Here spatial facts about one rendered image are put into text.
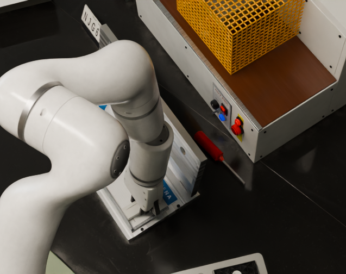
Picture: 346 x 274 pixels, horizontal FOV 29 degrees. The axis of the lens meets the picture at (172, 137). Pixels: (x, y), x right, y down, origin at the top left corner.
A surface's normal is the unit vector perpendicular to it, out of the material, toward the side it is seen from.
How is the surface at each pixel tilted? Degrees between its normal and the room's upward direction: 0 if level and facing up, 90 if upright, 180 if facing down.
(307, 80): 0
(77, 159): 40
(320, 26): 90
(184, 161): 79
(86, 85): 69
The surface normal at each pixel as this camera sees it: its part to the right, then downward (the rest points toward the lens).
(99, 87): 0.11, 0.71
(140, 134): 0.15, 0.91
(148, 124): 0.51, 0.78
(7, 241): -0.32, 0.24
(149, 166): -0.04, 0.85
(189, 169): -0.83, 0.42
